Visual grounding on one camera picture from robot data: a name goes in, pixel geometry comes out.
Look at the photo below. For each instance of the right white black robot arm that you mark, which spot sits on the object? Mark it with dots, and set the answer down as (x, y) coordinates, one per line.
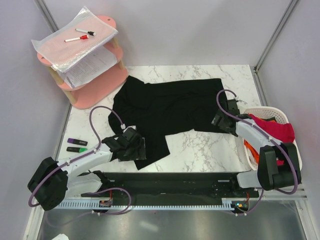
(278, 166)

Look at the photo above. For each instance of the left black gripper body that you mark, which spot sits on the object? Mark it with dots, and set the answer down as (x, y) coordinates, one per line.
(133, 153)

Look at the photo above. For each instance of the green highlighter marker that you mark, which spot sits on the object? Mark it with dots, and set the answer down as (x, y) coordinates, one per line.
(76, 149)

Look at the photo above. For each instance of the orange t shirt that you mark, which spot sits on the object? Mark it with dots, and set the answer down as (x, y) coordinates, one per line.
(254, 153)

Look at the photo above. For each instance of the magenta t shirt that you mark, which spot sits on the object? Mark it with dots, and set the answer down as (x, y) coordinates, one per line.
(283, 132)

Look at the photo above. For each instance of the plastic sleeve with pink paper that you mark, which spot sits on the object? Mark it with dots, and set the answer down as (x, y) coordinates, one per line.
(64, 55)

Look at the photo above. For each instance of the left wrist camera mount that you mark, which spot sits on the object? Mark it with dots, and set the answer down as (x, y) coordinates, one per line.
(124, 127)

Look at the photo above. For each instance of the dark green t shirt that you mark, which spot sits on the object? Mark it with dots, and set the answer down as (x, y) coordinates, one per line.
(271, 119)

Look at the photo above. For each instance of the white plastic laundry basket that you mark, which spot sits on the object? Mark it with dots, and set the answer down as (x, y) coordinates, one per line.
(263, 112)

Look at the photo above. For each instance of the white slotted cable duct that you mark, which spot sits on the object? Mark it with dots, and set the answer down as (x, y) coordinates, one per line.
(102, 204)

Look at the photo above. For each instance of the white paper scrap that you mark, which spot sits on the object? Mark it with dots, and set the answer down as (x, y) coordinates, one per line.
(60, 236)

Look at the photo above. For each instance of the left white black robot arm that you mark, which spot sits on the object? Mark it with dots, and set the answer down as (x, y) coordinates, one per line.
(55, 180)

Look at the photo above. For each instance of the purple highlighter marker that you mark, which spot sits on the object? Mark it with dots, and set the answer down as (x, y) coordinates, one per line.
(77, 142)

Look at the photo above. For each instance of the black cap whiteboard marker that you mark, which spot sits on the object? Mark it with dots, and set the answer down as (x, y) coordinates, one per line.
(91, 33)

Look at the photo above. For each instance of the black t shirt blue logo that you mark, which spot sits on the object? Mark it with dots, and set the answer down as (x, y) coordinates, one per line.
(161, 109)

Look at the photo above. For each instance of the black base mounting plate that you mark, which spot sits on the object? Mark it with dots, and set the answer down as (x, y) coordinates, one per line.
(172, 188)

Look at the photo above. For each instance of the red cap whiteboard marker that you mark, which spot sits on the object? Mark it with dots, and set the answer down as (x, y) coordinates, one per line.
(83, 37)

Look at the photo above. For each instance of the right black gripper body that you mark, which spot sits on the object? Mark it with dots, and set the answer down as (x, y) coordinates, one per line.
(221, 123)

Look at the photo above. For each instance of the purple pen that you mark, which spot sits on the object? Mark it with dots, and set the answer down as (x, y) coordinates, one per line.
(69, 82)

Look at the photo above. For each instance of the pink three tier shelf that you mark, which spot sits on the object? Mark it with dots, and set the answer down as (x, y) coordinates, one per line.
(87, 95)

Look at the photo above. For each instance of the printed paper stack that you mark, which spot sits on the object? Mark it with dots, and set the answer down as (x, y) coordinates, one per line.
(90, 67)

